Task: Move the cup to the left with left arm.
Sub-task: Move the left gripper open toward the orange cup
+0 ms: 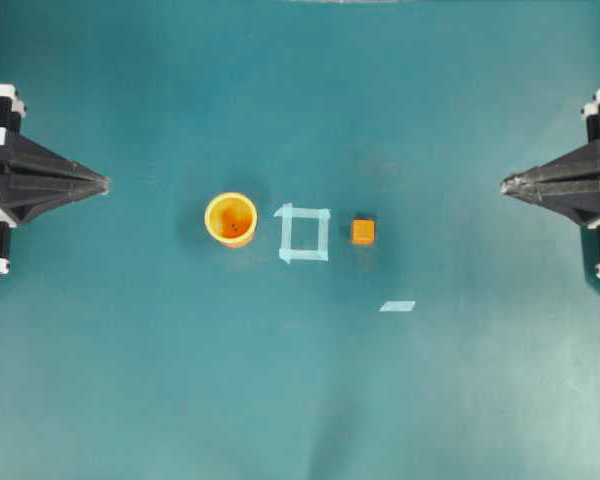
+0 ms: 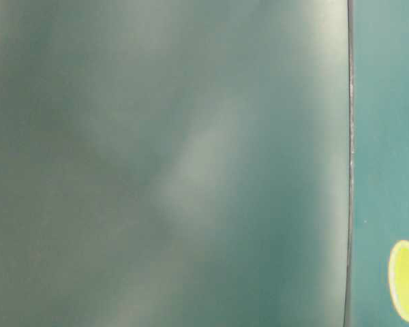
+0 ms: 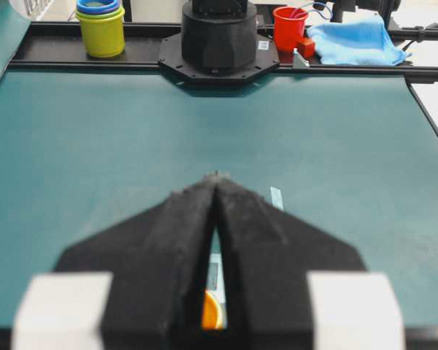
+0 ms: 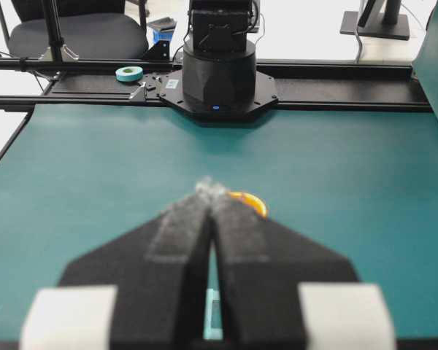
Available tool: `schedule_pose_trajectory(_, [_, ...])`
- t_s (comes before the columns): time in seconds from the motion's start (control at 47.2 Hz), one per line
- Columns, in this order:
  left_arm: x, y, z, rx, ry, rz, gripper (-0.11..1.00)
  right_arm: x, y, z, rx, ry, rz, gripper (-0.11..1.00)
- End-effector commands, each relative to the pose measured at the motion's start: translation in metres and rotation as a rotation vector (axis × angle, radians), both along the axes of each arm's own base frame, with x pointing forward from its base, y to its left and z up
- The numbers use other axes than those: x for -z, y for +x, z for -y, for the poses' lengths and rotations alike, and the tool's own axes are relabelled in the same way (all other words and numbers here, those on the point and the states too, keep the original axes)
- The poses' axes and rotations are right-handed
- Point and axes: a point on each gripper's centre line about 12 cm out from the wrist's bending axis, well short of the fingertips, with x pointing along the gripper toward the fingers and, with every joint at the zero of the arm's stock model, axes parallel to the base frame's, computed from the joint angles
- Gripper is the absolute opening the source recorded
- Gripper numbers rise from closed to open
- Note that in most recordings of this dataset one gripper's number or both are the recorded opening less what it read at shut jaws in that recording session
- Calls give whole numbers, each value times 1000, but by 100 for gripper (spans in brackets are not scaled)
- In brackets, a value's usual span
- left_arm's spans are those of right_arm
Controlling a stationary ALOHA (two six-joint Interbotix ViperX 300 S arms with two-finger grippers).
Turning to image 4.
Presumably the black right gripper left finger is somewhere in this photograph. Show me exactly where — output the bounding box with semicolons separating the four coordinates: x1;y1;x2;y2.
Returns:
20;193;210;349

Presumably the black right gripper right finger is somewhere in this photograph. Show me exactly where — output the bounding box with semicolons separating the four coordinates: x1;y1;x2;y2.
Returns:
211;194;396;349

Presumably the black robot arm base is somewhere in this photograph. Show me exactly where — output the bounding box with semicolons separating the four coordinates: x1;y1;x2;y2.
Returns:
159;1;278;123

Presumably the orange cup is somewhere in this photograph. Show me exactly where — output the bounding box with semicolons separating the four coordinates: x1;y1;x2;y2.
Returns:
229;191;269;217

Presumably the green table mat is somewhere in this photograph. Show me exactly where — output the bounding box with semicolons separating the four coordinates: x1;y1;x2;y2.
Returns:
0;104;438;341

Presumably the teal tape roll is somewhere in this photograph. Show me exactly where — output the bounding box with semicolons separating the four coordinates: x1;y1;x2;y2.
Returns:
115;66;144;82

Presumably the blue black box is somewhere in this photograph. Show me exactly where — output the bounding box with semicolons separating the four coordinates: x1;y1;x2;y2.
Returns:
147;17;177;44

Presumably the black office chair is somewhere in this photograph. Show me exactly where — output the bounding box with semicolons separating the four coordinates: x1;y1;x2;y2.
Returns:
0;0;149;60

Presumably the black monitor stand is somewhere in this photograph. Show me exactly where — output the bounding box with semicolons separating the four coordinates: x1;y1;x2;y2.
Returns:
339;0;410;41

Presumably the black corner bracket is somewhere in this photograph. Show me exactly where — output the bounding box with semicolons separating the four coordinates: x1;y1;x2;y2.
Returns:
142;40;170;61

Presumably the black aluminium rail frame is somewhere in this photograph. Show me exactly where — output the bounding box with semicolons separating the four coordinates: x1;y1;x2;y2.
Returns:
0;58;432;112

